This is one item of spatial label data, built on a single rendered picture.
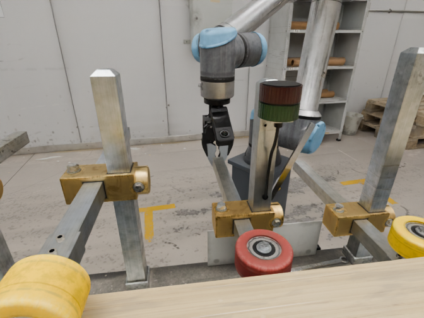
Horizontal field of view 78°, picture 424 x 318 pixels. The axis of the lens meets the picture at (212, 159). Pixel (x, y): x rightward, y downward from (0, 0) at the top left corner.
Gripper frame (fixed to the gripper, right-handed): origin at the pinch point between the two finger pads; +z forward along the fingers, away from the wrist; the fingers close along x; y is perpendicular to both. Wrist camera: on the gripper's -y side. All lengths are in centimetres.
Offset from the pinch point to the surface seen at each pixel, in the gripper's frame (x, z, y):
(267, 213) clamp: -5.0, -5.0, -29.6
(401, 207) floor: -155, 84, 75
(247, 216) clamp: -1.1, -4.8, -29.7
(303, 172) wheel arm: -23.5, -0.2, -7.0
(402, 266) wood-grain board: -17, -9, -47
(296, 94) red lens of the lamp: -5.4, -28.3, -34.1
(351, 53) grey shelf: -189, -14, 228
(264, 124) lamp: -2.9, -22.5, -29.1
